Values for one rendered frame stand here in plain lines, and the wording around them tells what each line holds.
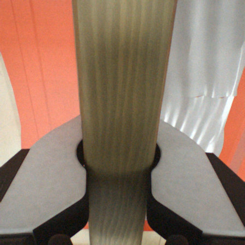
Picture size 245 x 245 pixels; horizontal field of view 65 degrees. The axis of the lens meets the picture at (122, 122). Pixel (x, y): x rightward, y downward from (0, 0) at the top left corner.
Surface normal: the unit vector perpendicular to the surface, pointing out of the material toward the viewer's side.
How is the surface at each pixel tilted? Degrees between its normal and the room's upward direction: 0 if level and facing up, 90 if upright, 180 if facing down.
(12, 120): 0
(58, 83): 0
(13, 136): 0
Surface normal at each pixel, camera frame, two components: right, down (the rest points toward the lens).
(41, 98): 0.01, 0.47
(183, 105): -0.46, 0.37
